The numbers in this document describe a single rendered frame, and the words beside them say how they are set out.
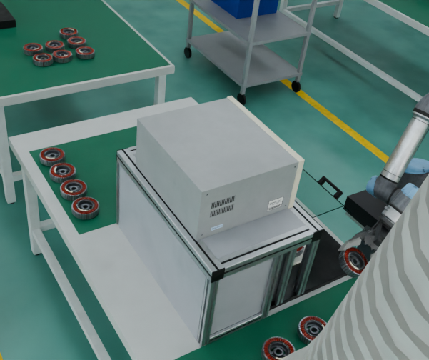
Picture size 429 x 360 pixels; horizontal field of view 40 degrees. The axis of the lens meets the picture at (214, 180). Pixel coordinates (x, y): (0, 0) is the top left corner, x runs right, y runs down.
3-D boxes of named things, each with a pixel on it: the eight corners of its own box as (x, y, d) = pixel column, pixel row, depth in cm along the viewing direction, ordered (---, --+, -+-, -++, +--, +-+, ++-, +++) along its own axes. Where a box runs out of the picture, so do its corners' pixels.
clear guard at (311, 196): (310, 177, 236) (314, 165, 233) (350, 213, 221) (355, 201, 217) (244, 198, 221) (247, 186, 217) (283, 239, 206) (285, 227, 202)
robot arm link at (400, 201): (427, 198, 212) (425, 191, 205) (407, 221, 213) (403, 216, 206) (410, 185, 216) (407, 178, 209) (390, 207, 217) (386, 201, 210)
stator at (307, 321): (296, 344, 202) (298, 338, 200) (297, 318, 211) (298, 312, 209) (328, 350, 202) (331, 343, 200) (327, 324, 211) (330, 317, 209)
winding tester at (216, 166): (225, 141, 230) (231, 95, 218) (293, 207, 203) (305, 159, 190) (135, 165, 212) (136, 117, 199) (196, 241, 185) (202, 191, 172)
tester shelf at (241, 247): (215, 134, 241) (216, 125, 239) (320, 238, 199) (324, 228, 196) (116, 160, 221) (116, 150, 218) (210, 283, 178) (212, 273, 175)
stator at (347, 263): (343, 244, 217) (349, 240, 214) (366, 263, 217) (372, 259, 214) (333, 264, 209) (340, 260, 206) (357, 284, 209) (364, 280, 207)
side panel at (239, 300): (262, 311, 213) (278, 248, 193) (267, 316, 211) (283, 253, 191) (196, 341, 200) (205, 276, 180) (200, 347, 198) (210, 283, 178)
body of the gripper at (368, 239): (371, 249, 218) (392, 225, 217) (376, 254, 209) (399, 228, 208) (355, 236, 218) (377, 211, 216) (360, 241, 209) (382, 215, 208)
